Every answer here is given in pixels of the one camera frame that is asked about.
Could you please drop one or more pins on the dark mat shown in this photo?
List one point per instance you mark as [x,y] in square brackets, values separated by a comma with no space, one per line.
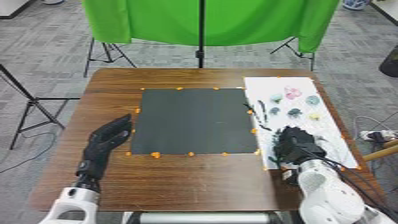
[196,120]

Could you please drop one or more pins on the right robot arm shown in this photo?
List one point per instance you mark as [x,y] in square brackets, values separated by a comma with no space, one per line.
[326,190]

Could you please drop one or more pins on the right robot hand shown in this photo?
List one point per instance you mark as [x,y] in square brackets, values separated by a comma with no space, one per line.
[299,145]

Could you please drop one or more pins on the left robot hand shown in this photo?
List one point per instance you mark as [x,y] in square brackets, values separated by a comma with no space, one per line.
[100,143]

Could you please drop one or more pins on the white sheet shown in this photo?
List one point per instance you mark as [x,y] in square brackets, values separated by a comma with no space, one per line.
[295,85]

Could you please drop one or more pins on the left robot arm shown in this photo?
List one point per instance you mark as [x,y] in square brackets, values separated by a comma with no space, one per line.
[70,203]

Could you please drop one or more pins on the black backdrop stand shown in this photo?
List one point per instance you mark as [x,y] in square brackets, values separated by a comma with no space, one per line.
[295,50]
[107,53]

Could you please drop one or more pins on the black tripod stand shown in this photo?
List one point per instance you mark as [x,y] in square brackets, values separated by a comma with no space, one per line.
[31,103]

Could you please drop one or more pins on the black upright pole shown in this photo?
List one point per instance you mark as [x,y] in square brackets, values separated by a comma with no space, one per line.
[201,33]

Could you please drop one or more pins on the pale grey bar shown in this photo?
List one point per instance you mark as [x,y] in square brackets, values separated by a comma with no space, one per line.
[201,218]

